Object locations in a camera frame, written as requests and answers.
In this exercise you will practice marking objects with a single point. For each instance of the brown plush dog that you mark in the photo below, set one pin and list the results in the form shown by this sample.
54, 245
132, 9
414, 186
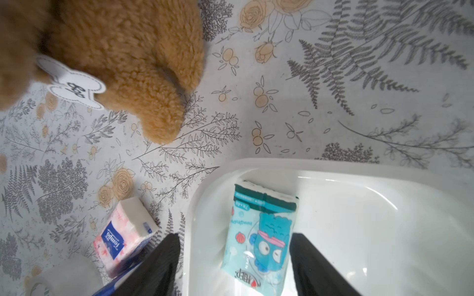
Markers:
145, 52

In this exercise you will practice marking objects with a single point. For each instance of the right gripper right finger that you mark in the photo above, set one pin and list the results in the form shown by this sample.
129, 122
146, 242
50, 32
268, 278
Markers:
314, 275

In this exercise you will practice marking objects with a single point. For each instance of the white storage box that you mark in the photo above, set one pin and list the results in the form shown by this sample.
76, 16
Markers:
389, 231

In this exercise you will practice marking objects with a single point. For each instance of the blue Tempo tissue pack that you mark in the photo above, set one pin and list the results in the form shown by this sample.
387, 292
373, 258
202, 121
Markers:
114, 286

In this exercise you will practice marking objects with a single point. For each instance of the pink Tempo tissue pack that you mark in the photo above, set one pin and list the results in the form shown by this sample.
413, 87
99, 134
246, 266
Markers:
129, 228

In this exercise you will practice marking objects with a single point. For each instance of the teal cartoon tissue pack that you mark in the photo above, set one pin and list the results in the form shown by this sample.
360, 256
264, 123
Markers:
259, 235

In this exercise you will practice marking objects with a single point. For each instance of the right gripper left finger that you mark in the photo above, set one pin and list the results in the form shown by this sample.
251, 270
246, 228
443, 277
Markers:
156, 275

